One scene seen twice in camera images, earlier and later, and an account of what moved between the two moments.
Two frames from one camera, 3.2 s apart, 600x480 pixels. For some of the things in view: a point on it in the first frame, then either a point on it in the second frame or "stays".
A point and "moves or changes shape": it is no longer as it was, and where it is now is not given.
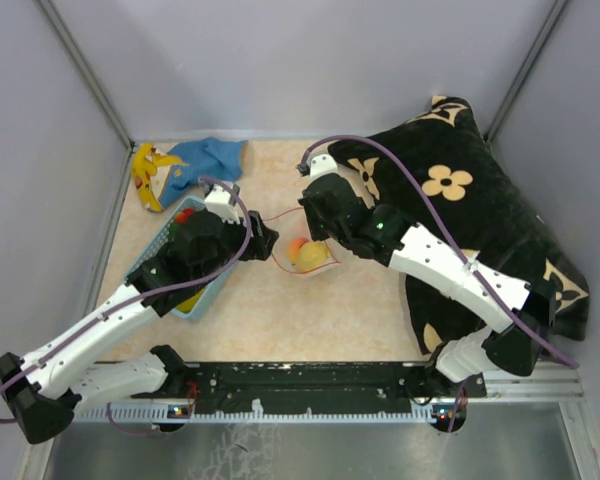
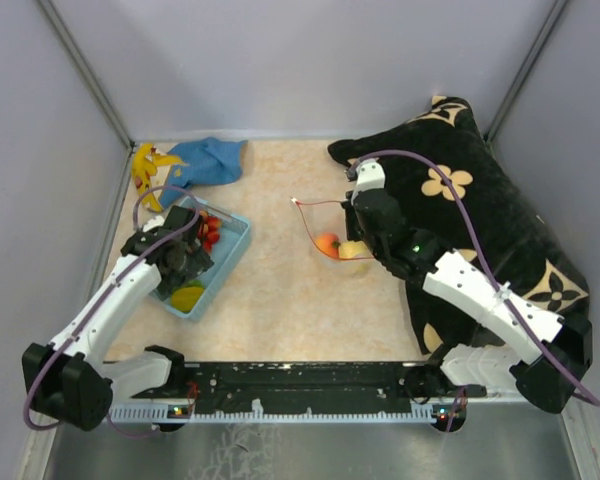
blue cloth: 214,157 stays
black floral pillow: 438,168 stays
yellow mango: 189,304 stays
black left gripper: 260,245 → 198,261
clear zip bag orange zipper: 295,250 moves or changes shape
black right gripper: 316,233 → 352,212
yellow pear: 312,254 moves or changes shape
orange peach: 294,247 → 329,243
